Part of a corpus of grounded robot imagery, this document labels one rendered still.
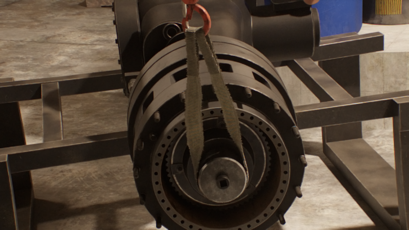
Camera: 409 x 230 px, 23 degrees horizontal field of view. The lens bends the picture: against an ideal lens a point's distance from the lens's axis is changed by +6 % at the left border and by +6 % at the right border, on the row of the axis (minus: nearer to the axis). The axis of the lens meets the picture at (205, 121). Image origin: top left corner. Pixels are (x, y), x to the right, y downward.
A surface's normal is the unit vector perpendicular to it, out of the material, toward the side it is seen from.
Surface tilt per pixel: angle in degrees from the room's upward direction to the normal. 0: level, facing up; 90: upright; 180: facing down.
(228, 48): 17
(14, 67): 0
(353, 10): 90
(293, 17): 49
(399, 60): 90
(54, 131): 0
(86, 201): 0
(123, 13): 34
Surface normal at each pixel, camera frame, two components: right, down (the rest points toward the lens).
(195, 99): -0.38, 0.35
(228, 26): 0.29, -0.64
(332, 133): 0.16, 0.31
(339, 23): 0.48, 0.25
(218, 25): -0.05, -0.69
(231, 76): 0.15, -0.94
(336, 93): -0.10, -0.94
